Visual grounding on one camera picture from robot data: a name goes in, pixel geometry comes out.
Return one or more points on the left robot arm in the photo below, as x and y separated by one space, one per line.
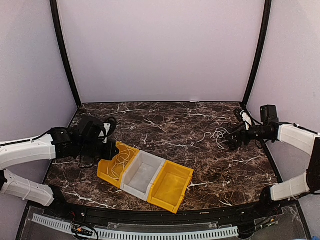
89 139

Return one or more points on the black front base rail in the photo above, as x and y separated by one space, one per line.
286 221

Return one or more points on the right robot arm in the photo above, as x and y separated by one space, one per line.
272 129

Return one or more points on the yellow plastic bin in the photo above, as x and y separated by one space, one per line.
169 187
113 171

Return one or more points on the black frame post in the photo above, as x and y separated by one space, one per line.
63 52
259 51

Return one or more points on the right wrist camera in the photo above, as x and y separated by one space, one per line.
244 117

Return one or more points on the right black frame post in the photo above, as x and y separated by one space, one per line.
259 51

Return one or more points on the white slotted cable duct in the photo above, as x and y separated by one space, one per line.
138 232

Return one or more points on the right yellow plastic bin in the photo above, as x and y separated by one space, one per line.
169 187

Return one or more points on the white translucent plastic bin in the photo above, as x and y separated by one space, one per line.
139 177

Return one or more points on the left yellow plastic bin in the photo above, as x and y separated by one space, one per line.
113 171

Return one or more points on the left black frame post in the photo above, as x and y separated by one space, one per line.
63 52

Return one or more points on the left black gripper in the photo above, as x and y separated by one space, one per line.
109 154

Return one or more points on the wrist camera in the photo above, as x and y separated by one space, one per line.
244 117
109 126

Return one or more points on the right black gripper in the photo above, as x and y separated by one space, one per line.
239 134

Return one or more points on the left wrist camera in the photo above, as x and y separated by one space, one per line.
109 126

